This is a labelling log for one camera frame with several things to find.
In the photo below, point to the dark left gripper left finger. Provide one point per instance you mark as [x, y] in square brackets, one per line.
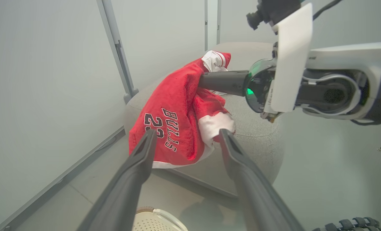
[123, 189]

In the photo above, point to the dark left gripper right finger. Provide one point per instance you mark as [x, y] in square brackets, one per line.
[258, 199]

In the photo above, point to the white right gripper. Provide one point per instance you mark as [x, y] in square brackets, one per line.
[290, 64]

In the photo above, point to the red Bulls basketball jersey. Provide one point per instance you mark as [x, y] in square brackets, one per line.
[174, 106]

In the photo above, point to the grey fabric sofa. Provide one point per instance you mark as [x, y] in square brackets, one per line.
[254, 128]

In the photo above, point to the white perforated laundry basket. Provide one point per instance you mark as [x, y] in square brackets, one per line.
[155, 221]

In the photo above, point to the narrow white partition panel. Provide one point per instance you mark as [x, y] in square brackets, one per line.
[168, 35]

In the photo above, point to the grey partition foot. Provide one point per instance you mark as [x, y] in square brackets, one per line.
[131, 94]

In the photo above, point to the wide white partition panel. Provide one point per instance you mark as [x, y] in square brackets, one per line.
[43, 96]

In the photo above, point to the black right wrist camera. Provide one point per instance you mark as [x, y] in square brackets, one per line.
[274, 9]

